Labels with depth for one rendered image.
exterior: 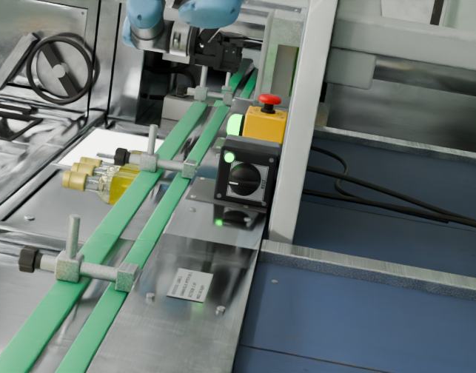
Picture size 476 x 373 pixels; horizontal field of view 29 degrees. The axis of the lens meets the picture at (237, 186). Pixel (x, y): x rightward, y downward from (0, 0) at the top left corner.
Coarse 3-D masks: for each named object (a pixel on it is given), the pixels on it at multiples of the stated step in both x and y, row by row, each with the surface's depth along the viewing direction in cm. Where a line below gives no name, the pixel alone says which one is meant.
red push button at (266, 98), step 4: (260, 96) 158; (264, 96) 157; (268, 96) 157; (272, 96) 158; (276, 96) 158; (260, 100) 158; (264, 100) 157; (268, 100) 157; (272, 100) 157; (276, 100) 157; (280, 100) 158; (264, 104) 159; (268, 104) 158; (272, 104) 158; (264, 108) 159; (268, 108) 158; (272, 108) 159
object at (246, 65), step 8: (240, 64) 313; (248, 64) 316; (240, 72) 299; (248, 72) 304; (256, 72) 304; (232, 80) 284; (240, 80) 286; (248, 80) 290; (256, 80) 290; (232, 88) 271; (240, 88) 275; (248, 88) 275; (240, 96) 262; (248, 96) 263; (216, 104) 246; (224, 104) 248
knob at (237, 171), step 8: (232, 168) 129; (240, 168) 127; (248, 168) 127; (256, 168) 129; (232, 176) 127; (240, 176) 127; (248, 176) 127; (256, 176) 127; (232, 184) 126; (240, 184) 126; (248, 184) 126; (256, 184) 126; (240, 192) 128; (248, 192) 128
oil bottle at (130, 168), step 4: (112, 164) 185; (128, 164) 185; (132, 164) 186; (108, 168) 183; (112, 168) 182; (116, 168) 182; (120, 168) 182; (124, 168) 182; (128, 168) 183; (132, 168) 183; (136, 168) 184; (132, 172) 182; (136, 172) 182
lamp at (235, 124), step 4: (232, 116) 159; (236, 116) 159; (240, 116) 159; (244, 116) 159; (232, 120) 159; (236, 120) 159; (240, 120) 159; (244, 120) 159; (228, 124) 159; (232, 124) 158; (236, 124) 158; (240, 124) 158; (228, 128) 159; (232, 128) 158; (236, 128) 158; (240, 128) 158; (228, 132) 159; (232, 132) 159; (236, 132) 159; (240, 132) 158
